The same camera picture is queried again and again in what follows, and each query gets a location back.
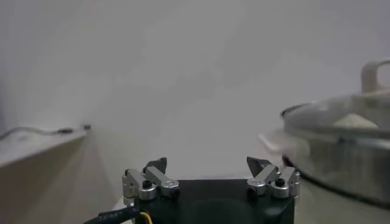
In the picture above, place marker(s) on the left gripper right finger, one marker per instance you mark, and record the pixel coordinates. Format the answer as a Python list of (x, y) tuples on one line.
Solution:
[(271, 181)]

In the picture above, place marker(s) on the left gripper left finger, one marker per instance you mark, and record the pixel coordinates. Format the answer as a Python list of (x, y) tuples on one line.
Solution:
[(158, 182)]

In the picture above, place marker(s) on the stainless steel steamer basket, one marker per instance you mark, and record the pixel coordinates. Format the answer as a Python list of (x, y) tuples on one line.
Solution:
[(341, 164)]

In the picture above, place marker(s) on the white side desk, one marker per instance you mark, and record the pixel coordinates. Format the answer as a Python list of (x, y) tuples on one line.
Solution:
[(36, 170)]

